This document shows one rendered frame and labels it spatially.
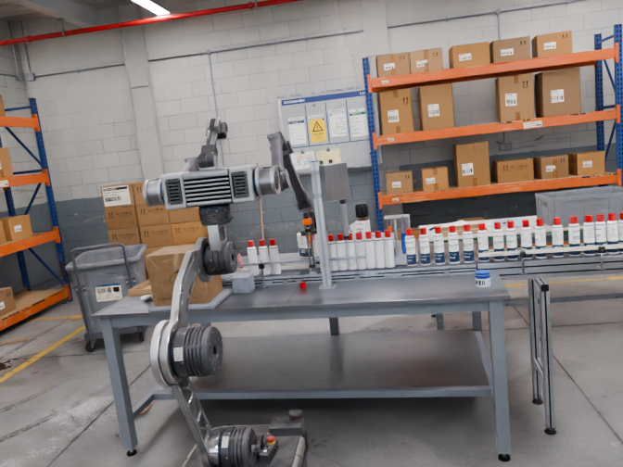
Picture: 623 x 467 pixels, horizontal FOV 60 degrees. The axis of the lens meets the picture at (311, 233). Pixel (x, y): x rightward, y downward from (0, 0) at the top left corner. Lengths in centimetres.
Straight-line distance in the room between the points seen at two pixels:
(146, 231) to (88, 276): 152
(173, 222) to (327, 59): 291
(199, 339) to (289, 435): 92
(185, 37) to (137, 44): 66
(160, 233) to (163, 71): 250
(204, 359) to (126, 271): 309
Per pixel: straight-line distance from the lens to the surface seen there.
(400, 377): 326
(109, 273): 503
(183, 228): 629
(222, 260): 237
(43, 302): 702
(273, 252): 307
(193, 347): 200
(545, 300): 293
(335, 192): 283
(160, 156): 780
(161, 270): 288
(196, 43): 779
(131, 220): 645
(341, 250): 299
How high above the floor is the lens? 157
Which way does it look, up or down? 9 degrees down
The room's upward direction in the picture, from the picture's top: 6 degrees counter-clockwise
